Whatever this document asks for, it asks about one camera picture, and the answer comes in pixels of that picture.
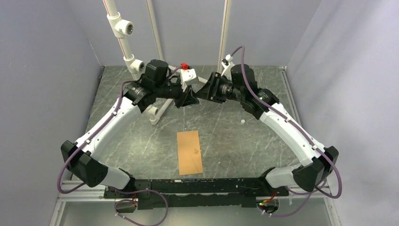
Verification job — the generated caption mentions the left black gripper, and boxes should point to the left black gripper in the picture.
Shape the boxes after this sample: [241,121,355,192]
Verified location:
[155,80,200,109]

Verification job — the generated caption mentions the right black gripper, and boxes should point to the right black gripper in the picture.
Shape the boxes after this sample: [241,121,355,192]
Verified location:
[195,72,244,104]

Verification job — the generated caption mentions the brown paper envelope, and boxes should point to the brown paper envelope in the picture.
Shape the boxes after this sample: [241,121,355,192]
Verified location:
[176,130,203,176]

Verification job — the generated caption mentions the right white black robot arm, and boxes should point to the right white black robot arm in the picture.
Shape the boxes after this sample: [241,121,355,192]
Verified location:
[195,65,339,195]

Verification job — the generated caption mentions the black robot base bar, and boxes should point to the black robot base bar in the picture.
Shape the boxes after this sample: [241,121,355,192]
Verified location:
[104,177,288,210]

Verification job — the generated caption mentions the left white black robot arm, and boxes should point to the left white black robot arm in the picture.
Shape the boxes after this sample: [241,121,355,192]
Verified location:
[61,59,199,198]

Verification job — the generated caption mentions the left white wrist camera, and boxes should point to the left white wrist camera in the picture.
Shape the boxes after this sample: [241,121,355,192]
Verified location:
[180,63,199,92]

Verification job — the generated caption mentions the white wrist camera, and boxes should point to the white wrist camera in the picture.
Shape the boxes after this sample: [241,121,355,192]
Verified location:
[221,54,235,80]
[180,63,199,92]

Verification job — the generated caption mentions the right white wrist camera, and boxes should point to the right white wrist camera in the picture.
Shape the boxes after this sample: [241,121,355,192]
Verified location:
[221,54,235,80]

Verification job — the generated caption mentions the white PVC pipe frame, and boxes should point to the white PVC pipe frame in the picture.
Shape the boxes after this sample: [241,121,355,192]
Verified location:
[102,0,232,126]

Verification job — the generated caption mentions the aluminium rail frame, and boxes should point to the aluminium rail frame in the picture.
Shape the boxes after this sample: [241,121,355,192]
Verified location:
[49,65,342,226]

